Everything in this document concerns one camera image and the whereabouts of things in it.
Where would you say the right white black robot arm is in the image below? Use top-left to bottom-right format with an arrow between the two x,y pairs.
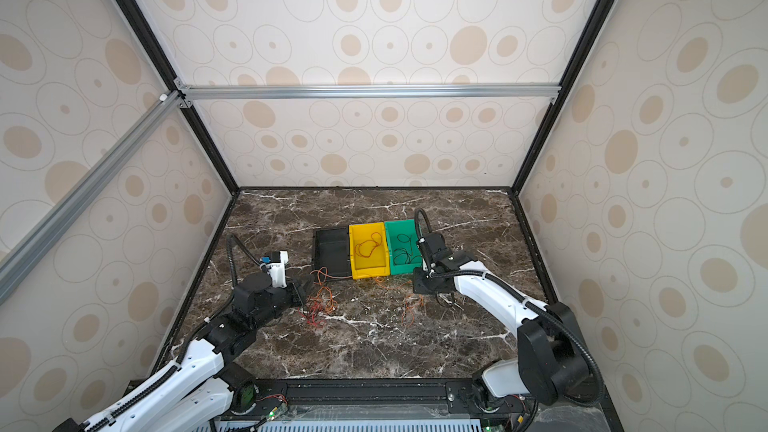
413,232 -> 606,409

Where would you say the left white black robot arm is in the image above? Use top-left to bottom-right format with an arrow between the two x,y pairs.
55,272 -> 307,431

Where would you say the black plastic bin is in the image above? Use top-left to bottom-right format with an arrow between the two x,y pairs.
312,226 -> 352,280

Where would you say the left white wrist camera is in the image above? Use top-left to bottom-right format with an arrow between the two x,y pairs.
261,251 -> 289,288

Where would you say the yellow plastic bin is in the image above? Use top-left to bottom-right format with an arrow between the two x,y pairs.
348,222 -> 390,280

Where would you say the orange cable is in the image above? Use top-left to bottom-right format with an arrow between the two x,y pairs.
299,266 -> 352,328
355,232 -> 385,260

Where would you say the green plastic bin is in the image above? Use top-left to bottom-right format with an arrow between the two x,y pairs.
385,220 -> 423,275

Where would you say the left diagonal aluminium rail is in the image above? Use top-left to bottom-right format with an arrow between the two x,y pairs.
1,91 -> 181,301

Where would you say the horizontal aluminium rail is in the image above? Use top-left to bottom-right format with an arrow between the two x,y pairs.
181,83 -> 561,100

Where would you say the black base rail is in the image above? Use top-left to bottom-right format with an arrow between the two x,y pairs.
113,376 -> 625,432

